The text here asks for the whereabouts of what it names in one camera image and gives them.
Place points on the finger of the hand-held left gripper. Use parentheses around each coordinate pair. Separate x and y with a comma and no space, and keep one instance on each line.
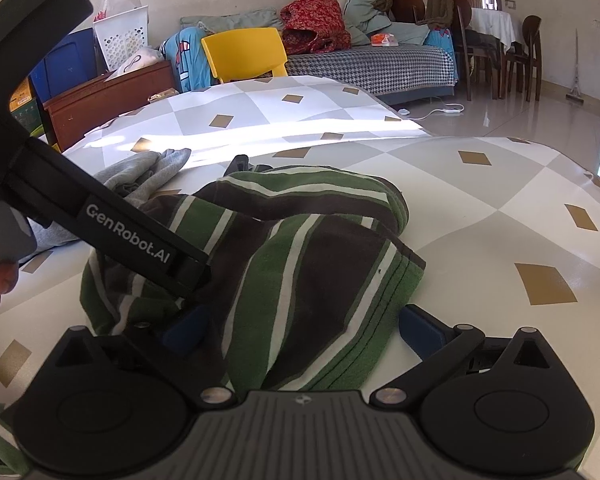
(190,275)

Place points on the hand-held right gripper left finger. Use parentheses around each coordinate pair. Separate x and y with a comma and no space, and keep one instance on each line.
(185,330)

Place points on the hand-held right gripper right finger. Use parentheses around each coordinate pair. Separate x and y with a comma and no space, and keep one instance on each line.
(422,332)

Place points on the green brown striped shirt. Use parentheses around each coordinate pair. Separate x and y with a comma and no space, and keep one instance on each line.
(305,270)

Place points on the yellow cardboard box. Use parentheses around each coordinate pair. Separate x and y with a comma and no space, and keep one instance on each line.
(22,92)

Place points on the grey sweatshirt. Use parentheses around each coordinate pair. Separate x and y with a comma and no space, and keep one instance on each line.
(135,170)

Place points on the brown wooden cabinet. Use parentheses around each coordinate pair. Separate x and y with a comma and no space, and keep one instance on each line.
(105,105)

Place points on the blue plastic bin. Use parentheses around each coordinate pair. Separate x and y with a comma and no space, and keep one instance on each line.
(62,67)

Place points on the dark cloth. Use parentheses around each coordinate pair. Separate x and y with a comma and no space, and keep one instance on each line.
(237,163)

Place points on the small golden box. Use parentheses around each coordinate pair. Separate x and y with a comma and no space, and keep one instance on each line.
(162,95)

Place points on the white printed bag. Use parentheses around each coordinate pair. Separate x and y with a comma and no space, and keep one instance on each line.
(137,62)

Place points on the white perforated basket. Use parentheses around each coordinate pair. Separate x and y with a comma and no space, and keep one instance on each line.
(122,37)

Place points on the blue printed blanket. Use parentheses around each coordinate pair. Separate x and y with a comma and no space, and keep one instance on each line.
(185,60)

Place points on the white power strip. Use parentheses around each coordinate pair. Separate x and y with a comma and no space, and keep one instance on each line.
(451,108)

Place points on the yellow plastic chair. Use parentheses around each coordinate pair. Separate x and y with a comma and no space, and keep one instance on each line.
(245,50)

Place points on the grey-green blanket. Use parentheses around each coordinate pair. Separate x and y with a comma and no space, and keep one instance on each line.
(230,19)

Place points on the houndstooth covered sofa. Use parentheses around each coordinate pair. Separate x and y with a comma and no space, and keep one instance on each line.
(380,67)

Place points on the floor mop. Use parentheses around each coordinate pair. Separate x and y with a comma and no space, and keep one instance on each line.
(575,96)

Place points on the red patterned cloth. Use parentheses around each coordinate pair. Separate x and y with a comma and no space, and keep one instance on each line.
(315,20)

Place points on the blue printed sheet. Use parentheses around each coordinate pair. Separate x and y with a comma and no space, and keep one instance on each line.
(442,40)

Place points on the orange tissue packet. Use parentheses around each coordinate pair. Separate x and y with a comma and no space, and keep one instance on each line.
(382,39)

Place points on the grey-green pillow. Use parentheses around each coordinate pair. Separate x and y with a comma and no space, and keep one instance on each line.
(362,5)
(410,32)

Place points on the dark wooden dining chair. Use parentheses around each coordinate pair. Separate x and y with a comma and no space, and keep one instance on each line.
(530,35)
(461,20)
(410,5)

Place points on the white cloth dining table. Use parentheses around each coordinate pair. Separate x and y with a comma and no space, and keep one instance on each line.
(495,25)

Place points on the olive draped cloth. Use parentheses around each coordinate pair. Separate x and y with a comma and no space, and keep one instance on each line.
(440,7)

